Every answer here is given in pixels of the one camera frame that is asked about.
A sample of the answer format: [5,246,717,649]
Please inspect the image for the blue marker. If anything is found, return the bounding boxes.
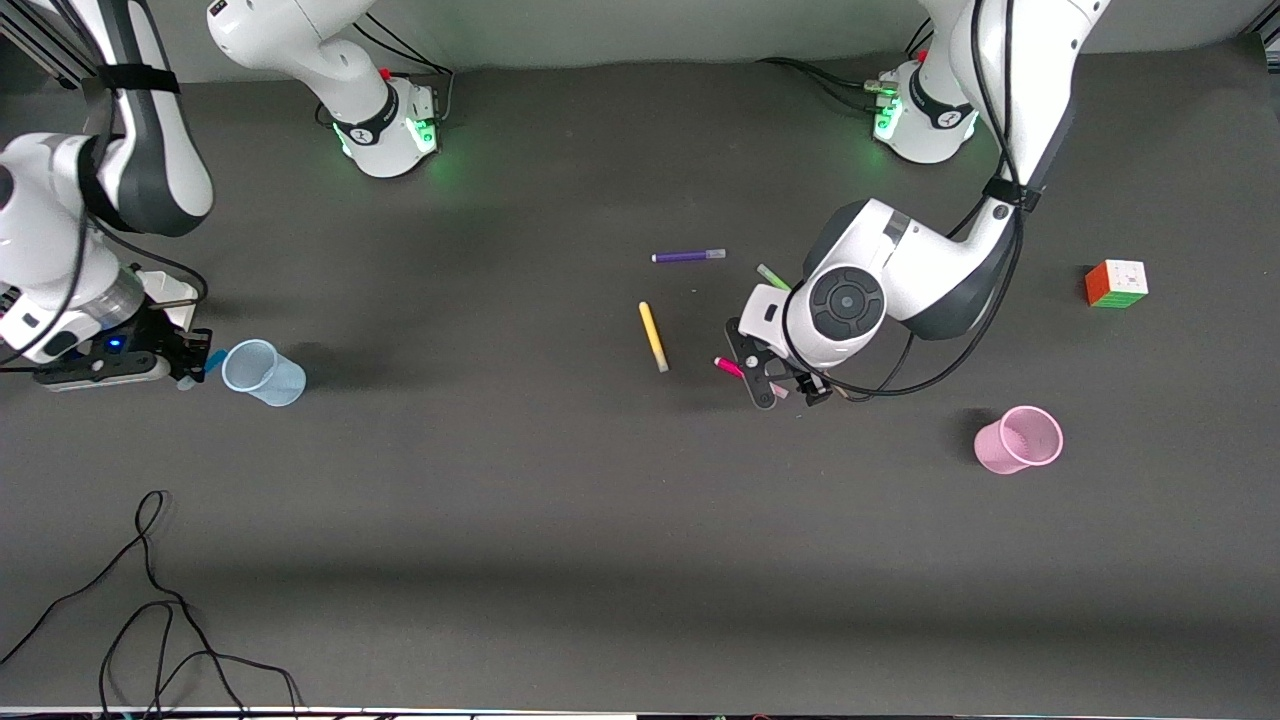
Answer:
[178,349,230,392]

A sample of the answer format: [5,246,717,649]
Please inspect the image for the pink marker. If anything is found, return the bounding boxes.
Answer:
[713,355,791,400]

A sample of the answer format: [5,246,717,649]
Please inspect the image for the light blue plastic cup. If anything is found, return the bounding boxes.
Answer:
[221,339,308,408]

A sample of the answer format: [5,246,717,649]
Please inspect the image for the yellow marker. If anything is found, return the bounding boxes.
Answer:
[638,300,670,374]

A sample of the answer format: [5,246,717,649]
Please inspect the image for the pink plastic cup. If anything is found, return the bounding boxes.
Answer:
[974,405,1065,476]

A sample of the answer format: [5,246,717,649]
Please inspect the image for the colourful puzzle cube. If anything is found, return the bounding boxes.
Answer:
[1085,259,1149,310]

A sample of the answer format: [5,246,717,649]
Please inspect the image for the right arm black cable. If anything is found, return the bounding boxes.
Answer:
[0,0,211,373]

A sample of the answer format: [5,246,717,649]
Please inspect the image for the thin black loose cable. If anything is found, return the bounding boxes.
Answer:
[0,489,306,720]

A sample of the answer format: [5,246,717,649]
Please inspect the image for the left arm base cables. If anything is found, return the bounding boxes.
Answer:
[755,20,936,116]

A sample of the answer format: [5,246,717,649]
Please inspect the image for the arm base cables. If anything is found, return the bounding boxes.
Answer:
[755,20,936,116]
[316,20,457,131]

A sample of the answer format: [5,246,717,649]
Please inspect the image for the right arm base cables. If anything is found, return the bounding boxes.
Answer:
[316,20,457,131]

